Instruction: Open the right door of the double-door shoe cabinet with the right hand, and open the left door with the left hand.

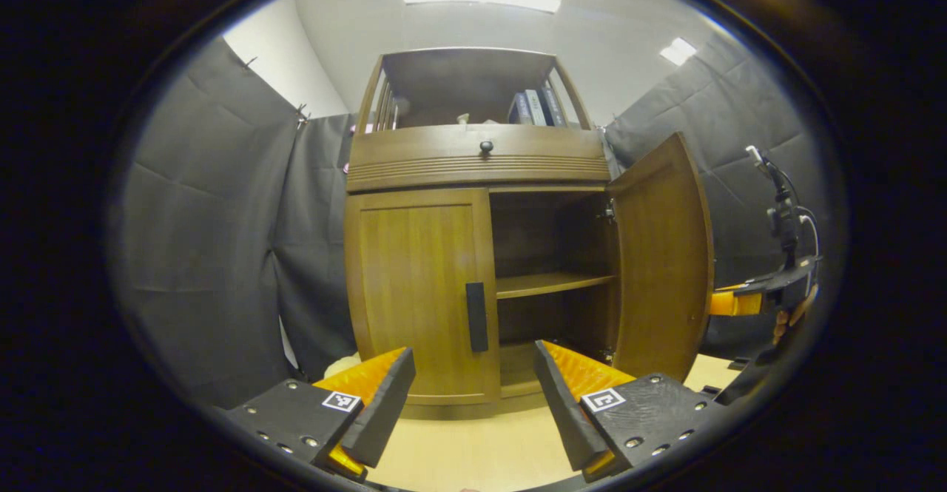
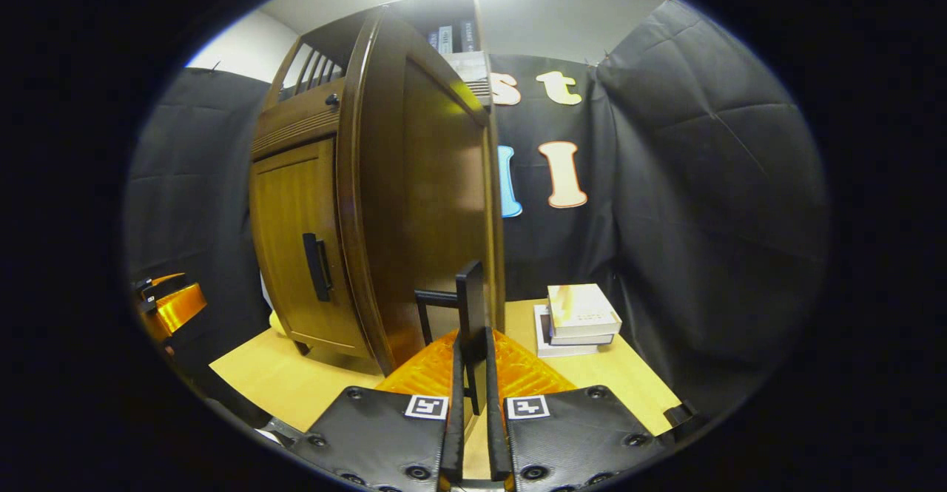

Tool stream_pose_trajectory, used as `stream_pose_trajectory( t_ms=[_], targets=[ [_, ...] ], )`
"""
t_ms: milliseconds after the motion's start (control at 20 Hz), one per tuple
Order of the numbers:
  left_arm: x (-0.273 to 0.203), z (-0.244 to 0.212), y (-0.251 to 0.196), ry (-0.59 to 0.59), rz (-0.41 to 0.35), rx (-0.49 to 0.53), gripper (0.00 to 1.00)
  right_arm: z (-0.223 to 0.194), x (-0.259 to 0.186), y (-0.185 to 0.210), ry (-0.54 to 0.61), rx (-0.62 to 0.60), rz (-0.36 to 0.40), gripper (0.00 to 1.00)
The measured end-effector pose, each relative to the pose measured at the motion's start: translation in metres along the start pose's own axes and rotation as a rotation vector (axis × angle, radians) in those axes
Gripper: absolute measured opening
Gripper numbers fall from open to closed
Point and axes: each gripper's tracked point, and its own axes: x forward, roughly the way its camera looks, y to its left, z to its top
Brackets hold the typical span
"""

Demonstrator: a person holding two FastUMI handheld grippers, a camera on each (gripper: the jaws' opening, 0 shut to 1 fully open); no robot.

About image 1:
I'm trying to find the pale yellow round object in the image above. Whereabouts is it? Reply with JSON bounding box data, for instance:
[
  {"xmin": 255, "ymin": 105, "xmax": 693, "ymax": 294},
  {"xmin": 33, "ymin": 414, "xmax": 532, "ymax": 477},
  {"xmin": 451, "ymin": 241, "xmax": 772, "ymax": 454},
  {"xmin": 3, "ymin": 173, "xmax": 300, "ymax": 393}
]
[{"xmin": 323, "ymin": 353, "xmax": 363, "ymax": 380}]

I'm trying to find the black backdrop cloth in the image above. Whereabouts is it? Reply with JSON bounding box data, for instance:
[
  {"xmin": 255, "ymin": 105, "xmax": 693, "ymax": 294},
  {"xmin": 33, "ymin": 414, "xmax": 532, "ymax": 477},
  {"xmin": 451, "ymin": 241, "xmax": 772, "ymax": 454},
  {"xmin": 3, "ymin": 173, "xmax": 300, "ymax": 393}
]
[{"xmin": 115, "ymin": 33, "xmax": 829, "ymax": 408}]

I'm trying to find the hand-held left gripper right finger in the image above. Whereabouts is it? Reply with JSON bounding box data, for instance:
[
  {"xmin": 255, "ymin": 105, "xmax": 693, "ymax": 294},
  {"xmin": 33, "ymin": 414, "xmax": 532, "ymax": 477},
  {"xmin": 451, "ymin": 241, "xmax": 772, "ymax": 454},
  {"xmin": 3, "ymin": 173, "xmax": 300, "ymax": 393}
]
[{"xmin": 533, "ymin": 340, "xmax": 729, "ymax": 484}]

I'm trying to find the wooden cabinet drawer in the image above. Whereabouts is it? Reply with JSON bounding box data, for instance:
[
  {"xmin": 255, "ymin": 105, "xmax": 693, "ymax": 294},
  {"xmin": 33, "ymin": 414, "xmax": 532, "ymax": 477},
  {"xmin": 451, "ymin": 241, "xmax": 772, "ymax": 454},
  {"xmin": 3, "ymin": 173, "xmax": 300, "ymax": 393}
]
[{"xmin": 346, "ymin": 124, "xmax": 612, "ymax": 194}]

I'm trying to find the grey book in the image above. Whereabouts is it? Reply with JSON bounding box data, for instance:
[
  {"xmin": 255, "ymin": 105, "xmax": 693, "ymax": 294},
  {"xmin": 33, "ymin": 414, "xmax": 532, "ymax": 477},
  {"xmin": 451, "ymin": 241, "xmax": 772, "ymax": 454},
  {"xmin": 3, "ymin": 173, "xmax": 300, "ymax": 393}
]
[{"xmin": 524, "ymin": 90, "xmax": 550, "ymax": 127}]

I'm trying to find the small ceiling light panel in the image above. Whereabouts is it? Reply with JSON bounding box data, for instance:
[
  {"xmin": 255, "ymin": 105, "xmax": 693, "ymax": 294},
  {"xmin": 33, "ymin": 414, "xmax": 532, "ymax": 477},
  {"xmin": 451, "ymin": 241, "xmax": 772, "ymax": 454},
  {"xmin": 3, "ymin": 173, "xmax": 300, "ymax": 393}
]
[{"xmin": 659, "ymin": 37, "xmax": 698, "ymax": 67}]

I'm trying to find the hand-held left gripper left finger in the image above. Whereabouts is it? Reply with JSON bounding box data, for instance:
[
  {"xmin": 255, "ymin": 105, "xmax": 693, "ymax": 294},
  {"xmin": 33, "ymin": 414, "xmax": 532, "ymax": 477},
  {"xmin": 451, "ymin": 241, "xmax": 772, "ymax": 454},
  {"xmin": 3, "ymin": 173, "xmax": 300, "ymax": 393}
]
[{"xmin": 222, "ymin": 346, "xmax": 417, "ymax": 482}]

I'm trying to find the wooden shoe cabinet door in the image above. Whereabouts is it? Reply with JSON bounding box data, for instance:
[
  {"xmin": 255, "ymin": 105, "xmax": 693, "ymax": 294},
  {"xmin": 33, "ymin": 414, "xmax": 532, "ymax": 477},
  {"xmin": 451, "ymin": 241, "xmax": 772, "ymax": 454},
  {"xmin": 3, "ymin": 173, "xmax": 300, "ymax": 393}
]
[
  {"xmin": 605, "ymin": 132, "xmax": 715, "ymax": 383},
  {"xmin": 346, "ymin": 187, "xmax": 502, "ymax": 406}
]

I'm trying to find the wooden double-door shoe cabinet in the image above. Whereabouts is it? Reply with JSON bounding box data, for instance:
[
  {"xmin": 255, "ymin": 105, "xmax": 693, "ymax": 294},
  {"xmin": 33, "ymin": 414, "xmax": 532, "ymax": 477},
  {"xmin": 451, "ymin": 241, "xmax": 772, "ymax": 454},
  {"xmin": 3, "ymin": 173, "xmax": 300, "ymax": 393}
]
[{"xmin": 344, "ymin": 47, "xmax": 715, "ymax": 420}]

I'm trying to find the wooden inner cabinet shelf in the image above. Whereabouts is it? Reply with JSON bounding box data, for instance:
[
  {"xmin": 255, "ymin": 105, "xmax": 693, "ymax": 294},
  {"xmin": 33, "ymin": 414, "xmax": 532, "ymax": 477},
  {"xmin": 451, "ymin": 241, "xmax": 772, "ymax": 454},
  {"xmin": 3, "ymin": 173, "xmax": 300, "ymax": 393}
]
[{"xmin": 494, "ymin": 270, "xmax": 617, "ymax": 300}]

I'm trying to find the black door handle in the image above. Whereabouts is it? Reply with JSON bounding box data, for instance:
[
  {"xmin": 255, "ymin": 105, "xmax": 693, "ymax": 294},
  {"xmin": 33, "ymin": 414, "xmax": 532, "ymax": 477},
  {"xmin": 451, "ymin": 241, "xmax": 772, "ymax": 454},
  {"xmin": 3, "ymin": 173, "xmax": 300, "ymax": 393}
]
[{"xmin": 465, "ymin": 282, "xmax": 490, "ymax": 354}]

